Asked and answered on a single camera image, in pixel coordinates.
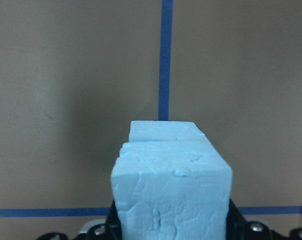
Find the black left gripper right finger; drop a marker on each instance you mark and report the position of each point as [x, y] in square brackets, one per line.
[238, 228]

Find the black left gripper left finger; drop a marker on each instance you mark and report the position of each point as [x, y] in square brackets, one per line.
[110, 229]

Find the light blue foam block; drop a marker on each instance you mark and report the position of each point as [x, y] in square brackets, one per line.
[171, 190]
[151, 130]

